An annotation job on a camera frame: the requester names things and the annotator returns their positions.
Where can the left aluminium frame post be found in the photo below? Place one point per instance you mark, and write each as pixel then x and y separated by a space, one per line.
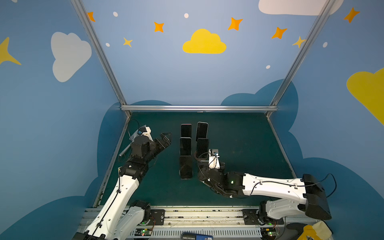
pixel 88 26

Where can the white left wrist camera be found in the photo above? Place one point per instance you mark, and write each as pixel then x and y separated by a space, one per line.
pixel 145 131

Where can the green phone middle left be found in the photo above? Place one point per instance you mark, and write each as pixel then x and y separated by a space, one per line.
pixel 185 146

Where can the right aluminium frame post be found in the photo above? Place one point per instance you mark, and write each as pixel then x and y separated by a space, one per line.
pixel 304 50

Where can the aluminium frame post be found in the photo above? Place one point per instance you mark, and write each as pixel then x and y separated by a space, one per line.
pixel 304 50
pixel 88 26

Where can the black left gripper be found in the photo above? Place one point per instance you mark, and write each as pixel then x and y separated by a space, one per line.
pixel 157 144

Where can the blue black tool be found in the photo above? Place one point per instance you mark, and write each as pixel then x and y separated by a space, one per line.
pixel 193 236

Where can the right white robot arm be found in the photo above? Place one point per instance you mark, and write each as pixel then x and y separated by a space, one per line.
pixel 292 197

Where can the dark phone middle right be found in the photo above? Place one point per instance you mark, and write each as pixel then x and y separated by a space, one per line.
pixel 202 148

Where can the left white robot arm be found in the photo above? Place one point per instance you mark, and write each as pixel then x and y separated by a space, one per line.
pixel 120 195

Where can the silver metal garden trowel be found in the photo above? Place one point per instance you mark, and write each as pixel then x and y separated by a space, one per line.
pixel 132 137

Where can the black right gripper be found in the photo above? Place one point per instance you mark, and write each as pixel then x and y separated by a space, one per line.
pixel 205 176

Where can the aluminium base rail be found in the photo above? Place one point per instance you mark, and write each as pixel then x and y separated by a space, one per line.
pixel 170 222

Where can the pink phone back left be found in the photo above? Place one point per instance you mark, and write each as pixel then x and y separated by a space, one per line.
pixel 186 130

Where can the silver phone back right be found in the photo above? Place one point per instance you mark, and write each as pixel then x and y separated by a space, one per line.
pixel 202 130

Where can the yellow cloth bag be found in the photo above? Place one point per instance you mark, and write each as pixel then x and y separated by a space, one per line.
pixel 318 231

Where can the horizontal aluminium frame bar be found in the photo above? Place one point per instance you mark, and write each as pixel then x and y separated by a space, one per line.
pixel 170 108

